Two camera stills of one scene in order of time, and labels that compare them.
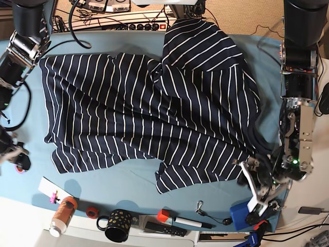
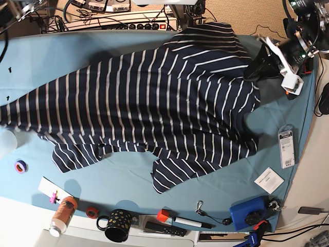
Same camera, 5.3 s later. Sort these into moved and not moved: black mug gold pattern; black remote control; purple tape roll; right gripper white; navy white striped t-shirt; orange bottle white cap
Moved: navy white striped t-shirt; right gripper white
Not moved: purple tape roll; black mug gold pattern; black remote control; orange bottle white cap
